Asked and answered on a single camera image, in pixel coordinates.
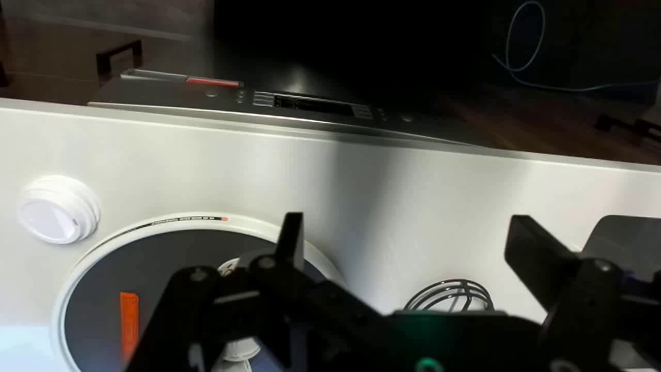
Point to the black dishwasher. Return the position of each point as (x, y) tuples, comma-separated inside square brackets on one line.
[(311, 106)]

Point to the orange flat stick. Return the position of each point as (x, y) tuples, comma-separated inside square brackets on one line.
[(128, 322)]

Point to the round dark tray white rim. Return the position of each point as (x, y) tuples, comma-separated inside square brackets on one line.
[(104, 289)]

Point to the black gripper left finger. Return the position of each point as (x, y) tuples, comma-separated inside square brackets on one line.
[(227, 322)]

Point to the white plastic cup lid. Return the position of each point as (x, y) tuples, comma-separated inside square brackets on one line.
[(58, 210)]

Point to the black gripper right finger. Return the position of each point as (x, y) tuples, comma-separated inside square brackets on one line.
[(591, 311)]

